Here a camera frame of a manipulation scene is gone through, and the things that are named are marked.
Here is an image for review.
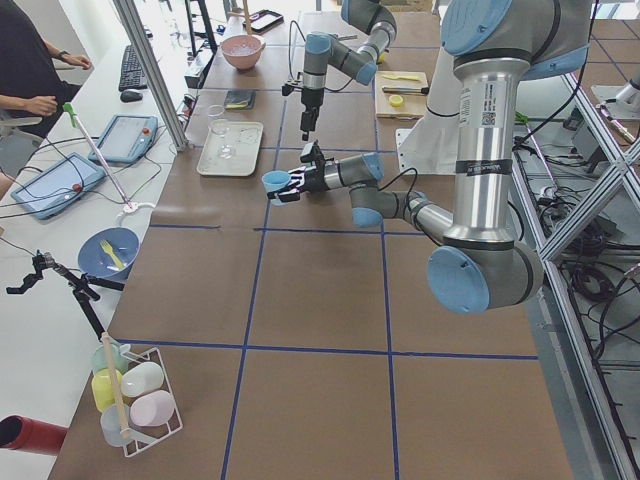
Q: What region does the white cup in rack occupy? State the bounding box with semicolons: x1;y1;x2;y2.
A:
121;361;164;398

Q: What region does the blue teach pendant near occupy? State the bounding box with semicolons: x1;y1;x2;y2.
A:
11;153;106;220

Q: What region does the pink cup in rack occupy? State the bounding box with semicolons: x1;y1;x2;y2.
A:
130;390;176;427

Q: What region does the white stand with rod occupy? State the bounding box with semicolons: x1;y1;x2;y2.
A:
62;102;156;227

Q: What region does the blue teach pendant far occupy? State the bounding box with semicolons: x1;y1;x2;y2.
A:
96;115;159;164

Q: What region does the grey folded cloth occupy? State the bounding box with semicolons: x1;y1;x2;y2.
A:
223;89;256;110

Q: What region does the seated person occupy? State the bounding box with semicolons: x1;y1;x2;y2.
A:
1;1;92;138

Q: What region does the blue teach pendant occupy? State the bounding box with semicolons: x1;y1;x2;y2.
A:
96;115;159;164
11;153;106;220

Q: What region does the wooden rack handle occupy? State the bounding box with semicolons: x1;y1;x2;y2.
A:
101;332;131;440

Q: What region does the lemon half slice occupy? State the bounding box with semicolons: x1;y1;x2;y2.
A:
388;94;404;107

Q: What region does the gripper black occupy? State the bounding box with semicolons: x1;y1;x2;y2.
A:
267;160;328;206
300;87;323;140

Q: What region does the cream bear tray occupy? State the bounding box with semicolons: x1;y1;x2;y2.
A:
196;119;264;177

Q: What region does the yellow cup in rack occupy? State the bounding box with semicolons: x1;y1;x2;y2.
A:
91;368;115;413

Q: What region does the white wire cup rack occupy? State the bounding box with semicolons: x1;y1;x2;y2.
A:
93;342;183;458

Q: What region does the steel knife handle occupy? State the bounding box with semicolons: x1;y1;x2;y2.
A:
381;86;430;95

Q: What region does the aluminium frame post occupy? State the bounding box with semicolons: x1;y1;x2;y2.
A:
113;0;189;152

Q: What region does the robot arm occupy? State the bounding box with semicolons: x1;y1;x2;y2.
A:
263;1;591;314
300;0;397;140

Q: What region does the red cylinder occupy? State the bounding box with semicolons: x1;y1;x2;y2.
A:
1;415;68;455

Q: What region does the dark blue bowl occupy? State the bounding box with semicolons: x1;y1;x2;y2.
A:
77;227;140;282

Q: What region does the green cup in rack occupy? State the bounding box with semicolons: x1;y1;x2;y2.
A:
91;345;129;375

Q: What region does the yellow plastic knife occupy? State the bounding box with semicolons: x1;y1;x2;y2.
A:
382;74;422;82

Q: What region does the clear cup in rack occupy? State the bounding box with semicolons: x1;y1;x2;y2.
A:
100;404;132;447

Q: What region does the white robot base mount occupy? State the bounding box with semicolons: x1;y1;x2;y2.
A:
396;47;462;175

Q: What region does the wooden cutting board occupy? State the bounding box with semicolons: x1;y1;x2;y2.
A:
374;71;429;119

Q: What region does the black computer mouse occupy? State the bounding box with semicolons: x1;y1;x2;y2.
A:
120;89;143;103

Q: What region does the yellow plastic fork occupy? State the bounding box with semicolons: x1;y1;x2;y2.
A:
100;239;125;271

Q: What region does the clear wine glass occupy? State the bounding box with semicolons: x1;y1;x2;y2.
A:
209;118;235;159

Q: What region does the light blue plastic cup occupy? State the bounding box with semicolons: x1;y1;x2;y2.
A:
262;170;291;193

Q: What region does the black keyboard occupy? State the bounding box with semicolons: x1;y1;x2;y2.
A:
118;45;147;92

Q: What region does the pink bowl with ice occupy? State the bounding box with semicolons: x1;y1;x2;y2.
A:
220;35;266;70

